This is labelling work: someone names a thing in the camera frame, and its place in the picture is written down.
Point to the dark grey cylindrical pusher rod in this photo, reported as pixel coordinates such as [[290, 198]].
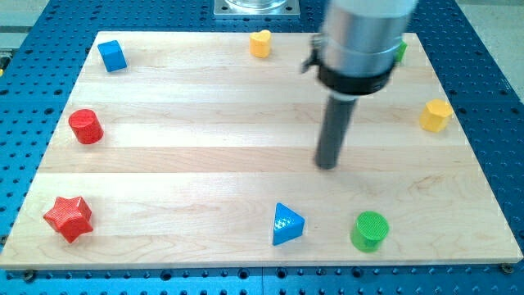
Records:
[[336, 120]]

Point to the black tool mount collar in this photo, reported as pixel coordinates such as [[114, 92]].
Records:
[[347, 72]]

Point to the green block behind arm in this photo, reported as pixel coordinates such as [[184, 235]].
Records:
[[400, 51]]

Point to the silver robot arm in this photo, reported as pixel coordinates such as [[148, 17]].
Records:
[[367, 25]]

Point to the blue triangle block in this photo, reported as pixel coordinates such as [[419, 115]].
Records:
[[287, 224]]

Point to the yellow heart block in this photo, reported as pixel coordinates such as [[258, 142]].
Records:
[[260, 43]]

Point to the yellow hexagon block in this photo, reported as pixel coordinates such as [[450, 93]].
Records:
[[435, 116]]

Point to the green cylinder block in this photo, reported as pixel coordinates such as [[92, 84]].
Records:
[[369, 231]]

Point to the light wooden board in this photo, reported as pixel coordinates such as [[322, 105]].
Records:
[[202, 140]]

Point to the blue cube block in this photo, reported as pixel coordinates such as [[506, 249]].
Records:
[[112, 55]]

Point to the red cylinder block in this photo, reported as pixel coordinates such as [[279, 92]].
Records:
[[86, 126]]

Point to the red star block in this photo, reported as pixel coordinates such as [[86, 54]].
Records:
[[70, 217]]

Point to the blue perforated metal table plate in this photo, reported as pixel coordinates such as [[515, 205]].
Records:
[[40, 76]]

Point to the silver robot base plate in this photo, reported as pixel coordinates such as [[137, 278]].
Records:
[[231, 8]]

